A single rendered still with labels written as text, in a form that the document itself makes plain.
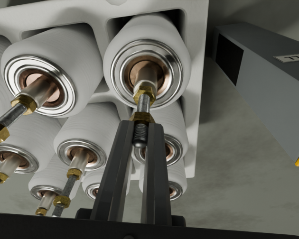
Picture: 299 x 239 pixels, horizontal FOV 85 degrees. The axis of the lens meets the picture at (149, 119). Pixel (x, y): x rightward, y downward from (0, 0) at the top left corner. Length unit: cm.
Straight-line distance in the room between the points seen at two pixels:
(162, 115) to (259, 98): 13
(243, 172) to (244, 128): 26
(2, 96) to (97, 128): 12
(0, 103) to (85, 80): 12
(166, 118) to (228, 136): 42
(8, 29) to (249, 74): 33
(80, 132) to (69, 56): 10
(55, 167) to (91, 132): 17
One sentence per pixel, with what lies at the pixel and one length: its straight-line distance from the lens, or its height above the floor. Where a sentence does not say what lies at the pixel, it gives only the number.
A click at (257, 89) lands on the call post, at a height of 22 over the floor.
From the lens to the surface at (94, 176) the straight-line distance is 34.
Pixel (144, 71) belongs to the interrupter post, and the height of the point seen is 26.
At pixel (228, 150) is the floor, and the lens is 69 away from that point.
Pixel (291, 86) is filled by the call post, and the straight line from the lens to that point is 21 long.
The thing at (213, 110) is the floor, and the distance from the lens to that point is 54.
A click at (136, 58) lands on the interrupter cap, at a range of 17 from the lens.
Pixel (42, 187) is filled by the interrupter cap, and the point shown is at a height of 25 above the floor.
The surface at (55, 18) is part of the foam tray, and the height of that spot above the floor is 18.
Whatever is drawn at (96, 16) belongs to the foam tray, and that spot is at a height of 18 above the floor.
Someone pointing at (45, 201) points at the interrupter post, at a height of 27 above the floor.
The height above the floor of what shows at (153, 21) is 22.
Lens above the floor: 41
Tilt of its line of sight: 51 degrees down
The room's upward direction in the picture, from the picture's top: 177 degrees counter-clockwise
